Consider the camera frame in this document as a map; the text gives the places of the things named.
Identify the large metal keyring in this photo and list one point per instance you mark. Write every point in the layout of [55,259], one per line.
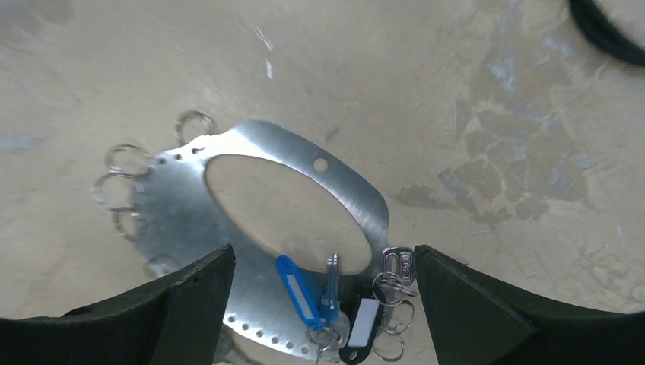
[167,210]

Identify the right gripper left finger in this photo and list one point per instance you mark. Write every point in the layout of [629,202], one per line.
[175,319]

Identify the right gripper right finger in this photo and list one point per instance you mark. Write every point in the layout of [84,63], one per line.
[474,318]

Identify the blue tagged key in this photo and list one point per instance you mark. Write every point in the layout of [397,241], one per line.
[322,317]

